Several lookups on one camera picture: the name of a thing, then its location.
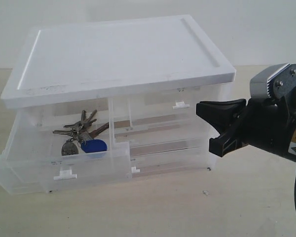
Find small white debris on table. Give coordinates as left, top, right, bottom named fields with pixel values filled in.
left=203, top=190, right=209, bottom=196

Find key bunch with blue fob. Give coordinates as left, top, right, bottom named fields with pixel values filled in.
left=52, top=109, right=110, bottom=156

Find middle wide translucent drawer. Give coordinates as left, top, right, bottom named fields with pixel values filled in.
left=113, top=123, right=212, bottom=158

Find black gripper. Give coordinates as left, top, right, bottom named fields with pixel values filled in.
left=196, top=99, right=296, bottom=162

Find wide translucent drawer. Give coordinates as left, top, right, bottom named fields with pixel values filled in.
left=113, top=123, right=212, bottom=158
left=131, top=148, right=217, bottom=178

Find bottom wide translucent drawer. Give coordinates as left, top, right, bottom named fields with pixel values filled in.
left=131, top=148, right=217, bottom=178

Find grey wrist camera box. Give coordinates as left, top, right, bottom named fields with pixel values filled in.
left=250, top=63, right=296, bottom=100

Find clear plastic storage bin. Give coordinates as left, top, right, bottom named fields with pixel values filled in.
left=0, top=14, right=237, bottom=196

